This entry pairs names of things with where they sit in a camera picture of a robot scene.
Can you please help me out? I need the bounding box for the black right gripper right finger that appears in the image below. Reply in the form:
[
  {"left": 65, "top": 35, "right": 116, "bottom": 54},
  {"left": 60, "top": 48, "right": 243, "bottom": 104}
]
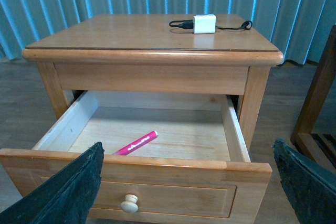
[{"left": 273, "top": 138, "right": 335, "bottom": 223}]

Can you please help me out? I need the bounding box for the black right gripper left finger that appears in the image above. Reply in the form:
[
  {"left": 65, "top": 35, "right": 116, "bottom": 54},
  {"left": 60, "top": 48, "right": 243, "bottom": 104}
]
[{"left": 1, "top": 142, "right": 104, "bottom": 223}]

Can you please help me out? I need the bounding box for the round wooden drawer knob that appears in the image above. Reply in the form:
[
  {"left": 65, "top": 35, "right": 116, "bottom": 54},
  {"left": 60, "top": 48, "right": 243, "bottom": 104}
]
[{"left": 120, "top": 194, "right": 139, "bottom": 214}]

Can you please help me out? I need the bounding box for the pink marker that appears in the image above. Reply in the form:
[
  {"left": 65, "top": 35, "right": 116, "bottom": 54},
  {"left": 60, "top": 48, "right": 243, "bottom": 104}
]
[{"left": 113, "top": 131, "right": 158, "bottom": 156}]

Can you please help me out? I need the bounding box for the wooden top drawer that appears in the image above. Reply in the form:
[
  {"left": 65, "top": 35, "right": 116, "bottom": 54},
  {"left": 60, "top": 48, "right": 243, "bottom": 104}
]
[{"left": 1, "top": 91, "right": 272, "bottom": 223}]

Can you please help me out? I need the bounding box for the wooden nightstand cabinet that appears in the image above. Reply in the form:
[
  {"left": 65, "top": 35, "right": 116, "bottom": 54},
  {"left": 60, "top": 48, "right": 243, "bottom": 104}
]
[{"left": 22, "top": 14, "right": 284, "bottom": 146}]

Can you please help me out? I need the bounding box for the grey pleated curtain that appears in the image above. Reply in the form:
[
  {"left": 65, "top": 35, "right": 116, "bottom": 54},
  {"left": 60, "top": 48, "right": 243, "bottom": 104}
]
[{"left": 1, "top": 0, "right": 335, "bottom": 64}]

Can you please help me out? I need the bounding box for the white charger box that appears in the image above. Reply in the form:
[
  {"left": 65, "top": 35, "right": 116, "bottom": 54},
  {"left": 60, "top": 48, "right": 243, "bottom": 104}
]
[{"left": 193, "top": 14, "right": 216, "bottom": 34}]

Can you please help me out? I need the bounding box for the dark wooden furniture frame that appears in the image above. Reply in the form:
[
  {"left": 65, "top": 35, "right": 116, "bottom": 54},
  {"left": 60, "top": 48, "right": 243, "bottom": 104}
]
[{"left": 290, "top": 25, "right": 335, "bottom": 173}]

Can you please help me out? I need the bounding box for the black cable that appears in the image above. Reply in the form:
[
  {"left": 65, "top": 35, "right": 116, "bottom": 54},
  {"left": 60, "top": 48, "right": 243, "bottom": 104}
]
[{"left": 169, "top": 19, "right": 253, "bottom": 31}]

